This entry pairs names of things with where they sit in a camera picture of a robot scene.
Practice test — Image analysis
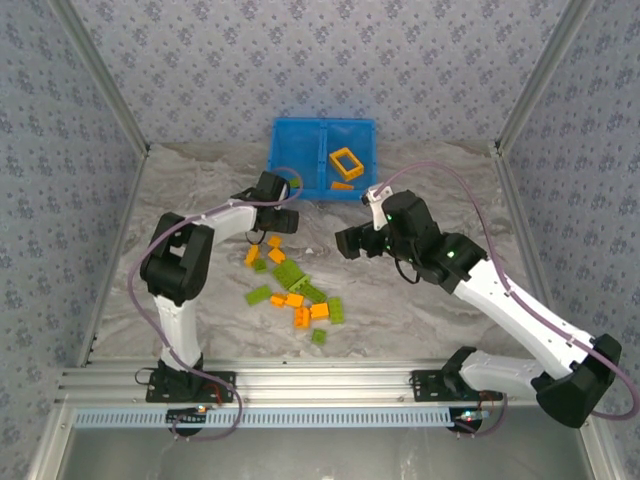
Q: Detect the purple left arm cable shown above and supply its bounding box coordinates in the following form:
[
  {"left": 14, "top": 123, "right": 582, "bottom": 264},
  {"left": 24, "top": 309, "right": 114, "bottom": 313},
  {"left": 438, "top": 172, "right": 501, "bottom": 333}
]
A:
[{"left": 128, "top": 167, "right": 305, "bottom": 442}]

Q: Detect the dark green lego brick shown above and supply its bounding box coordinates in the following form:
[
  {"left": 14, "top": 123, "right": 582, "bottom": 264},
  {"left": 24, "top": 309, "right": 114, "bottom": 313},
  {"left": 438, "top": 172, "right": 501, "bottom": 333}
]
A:
[{"left": 298, "top": 281, "right": 328, "bottom": 304}]

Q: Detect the aluminium rail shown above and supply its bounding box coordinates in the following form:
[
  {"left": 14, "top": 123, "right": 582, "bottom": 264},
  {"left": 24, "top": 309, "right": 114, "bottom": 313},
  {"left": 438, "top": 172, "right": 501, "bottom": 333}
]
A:
[
  {"left": 77, "top": 144, "right": 151, "bottom": 369},
  {"left": 489, "top": 142, "right": 574, "bottom": 366}
]

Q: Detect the white slotted cable duct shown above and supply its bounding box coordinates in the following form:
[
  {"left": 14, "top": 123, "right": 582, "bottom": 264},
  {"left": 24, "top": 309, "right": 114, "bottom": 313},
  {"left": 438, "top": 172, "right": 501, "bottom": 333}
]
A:
[{"left": 73, "top": 407, "right": 456, "bottom": 429}]

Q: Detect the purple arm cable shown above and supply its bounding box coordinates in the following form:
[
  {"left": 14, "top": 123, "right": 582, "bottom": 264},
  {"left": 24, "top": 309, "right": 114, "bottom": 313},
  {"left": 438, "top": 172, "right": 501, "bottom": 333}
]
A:
[
  {"left": 128, "top": 167, "right": 305, "bottom": 442},
  {"left": 374, "top": 162, "right": 626, "bottom": 440}
]

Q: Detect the grey metal sheet panel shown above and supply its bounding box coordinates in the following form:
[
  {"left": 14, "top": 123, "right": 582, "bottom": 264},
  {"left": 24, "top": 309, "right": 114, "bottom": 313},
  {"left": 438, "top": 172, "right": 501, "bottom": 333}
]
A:
[{"left": 53, "top": 427, "right": 599, "bottom": 480}]

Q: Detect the aluminium front frame beam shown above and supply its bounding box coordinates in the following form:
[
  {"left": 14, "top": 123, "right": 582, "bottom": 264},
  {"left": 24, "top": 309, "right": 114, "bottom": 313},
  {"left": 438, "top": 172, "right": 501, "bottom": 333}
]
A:
[{"left": 54, "top": 357, "right": 599, "bottom": 407}]

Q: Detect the small black controller board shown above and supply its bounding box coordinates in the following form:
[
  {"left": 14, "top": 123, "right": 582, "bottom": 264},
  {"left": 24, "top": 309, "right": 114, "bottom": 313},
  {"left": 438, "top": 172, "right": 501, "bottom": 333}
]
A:
[
  {"left": 166, "top": 407, "right": 209, "bottom": 430},
  {"left": 447, "top": 407, "right": 489, "bottom": 432}
]

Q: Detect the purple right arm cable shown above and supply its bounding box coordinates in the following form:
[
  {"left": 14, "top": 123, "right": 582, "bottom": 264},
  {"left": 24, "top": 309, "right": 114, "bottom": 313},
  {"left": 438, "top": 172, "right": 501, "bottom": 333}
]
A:
[{"left": 374, "top": 162, "right": 626, "bottom": 440}]

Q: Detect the aluminium left side rail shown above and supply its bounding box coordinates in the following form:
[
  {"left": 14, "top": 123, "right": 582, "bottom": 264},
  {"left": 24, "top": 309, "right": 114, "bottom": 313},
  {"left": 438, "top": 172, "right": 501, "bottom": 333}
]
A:
[{"left": 77, "top": 144, "right": 151, "bottom": 369}]

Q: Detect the large green lego plate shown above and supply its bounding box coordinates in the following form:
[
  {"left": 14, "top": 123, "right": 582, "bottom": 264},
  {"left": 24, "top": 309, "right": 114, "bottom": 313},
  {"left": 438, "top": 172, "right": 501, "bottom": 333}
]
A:
[{"left": 271, "top": 259, "right": 310, "bottom": 291}]

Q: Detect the blue two-compartment plastic bin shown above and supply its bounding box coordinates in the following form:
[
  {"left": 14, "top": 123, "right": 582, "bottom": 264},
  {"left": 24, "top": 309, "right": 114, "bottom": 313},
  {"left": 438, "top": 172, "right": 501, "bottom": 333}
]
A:
[{"left": 266, "top": 116, "right": 380, "bottom": 202}]

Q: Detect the thin black right gripper cable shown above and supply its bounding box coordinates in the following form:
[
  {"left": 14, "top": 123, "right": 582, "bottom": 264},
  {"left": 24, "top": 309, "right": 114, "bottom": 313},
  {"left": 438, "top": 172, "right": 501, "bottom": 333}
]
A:
[{"left": 392, "top": 252, "right": 426, "bottom": 286}]

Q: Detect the aluminium left frame post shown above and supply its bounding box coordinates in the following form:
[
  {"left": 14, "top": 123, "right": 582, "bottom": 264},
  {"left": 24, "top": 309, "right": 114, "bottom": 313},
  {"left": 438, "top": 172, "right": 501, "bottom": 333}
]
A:
[{"left": 48, "top": 0, "right": 151, "bottom": 156}]

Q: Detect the aluminium right side rail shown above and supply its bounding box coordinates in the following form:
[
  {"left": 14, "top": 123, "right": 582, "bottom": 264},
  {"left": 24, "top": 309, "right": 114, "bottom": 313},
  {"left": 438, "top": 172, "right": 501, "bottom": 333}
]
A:
[{"left": 489, "top": 142, "right": 574, "bottom": 366}]

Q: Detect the aluminium frame post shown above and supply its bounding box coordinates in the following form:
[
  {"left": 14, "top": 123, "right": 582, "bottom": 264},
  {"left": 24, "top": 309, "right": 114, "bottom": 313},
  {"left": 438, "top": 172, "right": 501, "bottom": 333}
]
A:
[
  {"left": 492, "top": 0, "right": 599, "bottom": 154},
  {"left": 48, "top": 0, "right": 151, "bottom": 156}
]

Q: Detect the aluminium right frame post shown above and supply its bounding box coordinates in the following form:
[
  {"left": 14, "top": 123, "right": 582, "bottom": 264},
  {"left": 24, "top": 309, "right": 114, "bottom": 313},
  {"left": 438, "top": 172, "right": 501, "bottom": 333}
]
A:
[{"left": 492, "top": 0, "right": 599, "bottom": 154}]

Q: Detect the orange rectangular frame lego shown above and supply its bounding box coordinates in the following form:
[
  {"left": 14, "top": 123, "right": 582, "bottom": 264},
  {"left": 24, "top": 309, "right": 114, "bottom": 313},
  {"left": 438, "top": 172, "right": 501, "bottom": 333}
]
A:
[{"left": 328, "top": 146, "right": 366, "bottom": 182}]

